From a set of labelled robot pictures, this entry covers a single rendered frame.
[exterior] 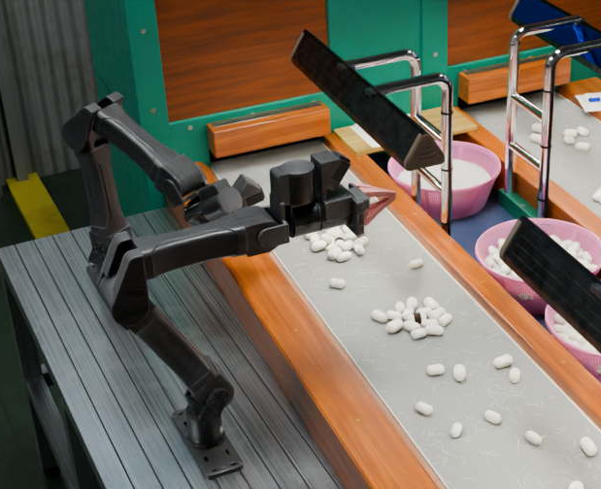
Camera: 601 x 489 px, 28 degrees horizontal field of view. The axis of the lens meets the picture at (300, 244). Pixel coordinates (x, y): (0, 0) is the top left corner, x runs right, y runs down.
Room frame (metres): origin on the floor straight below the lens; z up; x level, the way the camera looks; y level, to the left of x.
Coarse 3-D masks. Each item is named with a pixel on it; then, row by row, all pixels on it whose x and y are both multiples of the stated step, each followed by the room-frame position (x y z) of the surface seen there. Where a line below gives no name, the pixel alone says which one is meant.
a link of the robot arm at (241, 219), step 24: (240, 216) 1.77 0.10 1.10; (264, 216) 1.77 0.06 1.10; (120, 240) 1.71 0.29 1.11; (144, 240) 1.71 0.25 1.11; (168, 240) 1.71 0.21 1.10; (192, 240) 1.71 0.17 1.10; (216, 240) 1.72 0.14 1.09; (240, 240) 1.73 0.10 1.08; (120, 264) 1.67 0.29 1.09; (144, 264) 1.66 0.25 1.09; (168, 264) 1.69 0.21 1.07; (192, 264) 1.71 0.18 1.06; (120, 288) 1.64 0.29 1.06; (144, 288) 1.65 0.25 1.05; (120, 312) 1.64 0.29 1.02; (144, 312) 1.65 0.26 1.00
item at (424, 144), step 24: (312, 48) 2.54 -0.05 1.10; (312, 72) 2.48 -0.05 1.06; (336, 72) 2.40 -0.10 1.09; (336, 96) 2.35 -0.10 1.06; (360, 96) 2.27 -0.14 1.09; (384, 96) 2.21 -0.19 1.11; (360, 120) 2.22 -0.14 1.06; (384, 120) 2.15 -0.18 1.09; (408, 120) 2.09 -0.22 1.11; (384, 144) 2.11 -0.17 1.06; (408, 144) 2.05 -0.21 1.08; (432, 144) 2.04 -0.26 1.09; (408, 168) 2.02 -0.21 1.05
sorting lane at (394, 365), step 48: (384, 240) 2.29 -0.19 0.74; (336, 288) 2.11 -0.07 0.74; (384, 288) 2.09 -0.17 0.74; (432, 288) 2.08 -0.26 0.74; (336, 336) 1.93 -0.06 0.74; (384, 336) 1.93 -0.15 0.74; (432, 336) 1.92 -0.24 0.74; (480, 336) 1.90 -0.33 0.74; (384, 384) 1.77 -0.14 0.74; (432, 384) 1.76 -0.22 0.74; (480, 384) 1.75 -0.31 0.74; (528, 384) 1.74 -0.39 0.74; (432, 432) 1.63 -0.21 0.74; (480, 432) 1.62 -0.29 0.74; (576, 432) 1.61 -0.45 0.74; (480, 480) 1.50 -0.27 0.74; (528, 480) 1.49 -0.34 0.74; (576, 480) 1.48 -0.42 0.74
